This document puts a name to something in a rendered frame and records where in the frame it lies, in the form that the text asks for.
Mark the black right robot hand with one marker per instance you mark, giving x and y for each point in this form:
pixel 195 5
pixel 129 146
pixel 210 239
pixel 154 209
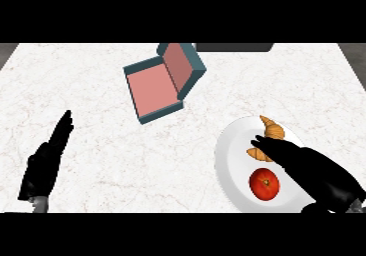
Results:
pixel 319 173

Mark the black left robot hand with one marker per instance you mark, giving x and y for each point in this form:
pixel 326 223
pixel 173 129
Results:
pixel 43 166

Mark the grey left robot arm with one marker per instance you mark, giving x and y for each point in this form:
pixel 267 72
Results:
pixel 40 204

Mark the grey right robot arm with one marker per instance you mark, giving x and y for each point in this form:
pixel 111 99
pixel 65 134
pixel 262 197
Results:
pixel 360 206

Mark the red tomato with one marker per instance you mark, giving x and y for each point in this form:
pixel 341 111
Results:
pixel 264 184

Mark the white oval plate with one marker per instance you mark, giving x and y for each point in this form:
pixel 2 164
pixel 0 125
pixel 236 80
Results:
pixel 238 166

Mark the open teal pink box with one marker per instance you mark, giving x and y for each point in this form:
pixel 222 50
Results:
pixel 164 81

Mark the golden brown croissant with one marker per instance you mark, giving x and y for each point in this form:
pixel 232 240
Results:
pixel 273 131

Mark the dark grey appliance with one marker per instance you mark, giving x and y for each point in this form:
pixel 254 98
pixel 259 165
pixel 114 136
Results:
pixel 233 47

